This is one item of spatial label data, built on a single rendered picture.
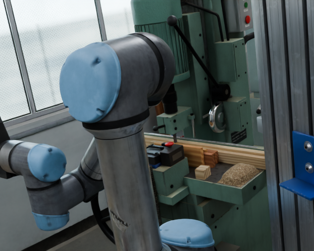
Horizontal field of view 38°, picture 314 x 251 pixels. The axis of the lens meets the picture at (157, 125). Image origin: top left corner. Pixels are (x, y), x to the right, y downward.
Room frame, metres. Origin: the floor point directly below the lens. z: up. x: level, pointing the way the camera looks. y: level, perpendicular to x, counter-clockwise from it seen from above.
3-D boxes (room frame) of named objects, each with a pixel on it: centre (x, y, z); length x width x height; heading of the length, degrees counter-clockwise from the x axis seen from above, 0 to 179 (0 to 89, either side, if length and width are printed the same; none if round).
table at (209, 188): (1.53, -0.05, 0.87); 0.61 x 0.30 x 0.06; 47
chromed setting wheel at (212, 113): (1.67, -0.24, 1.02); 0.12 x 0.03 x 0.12; 137
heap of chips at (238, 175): (1.37, -0.24, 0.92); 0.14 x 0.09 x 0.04; 137
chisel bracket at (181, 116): (1.68, -0.08, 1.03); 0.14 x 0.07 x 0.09; 137
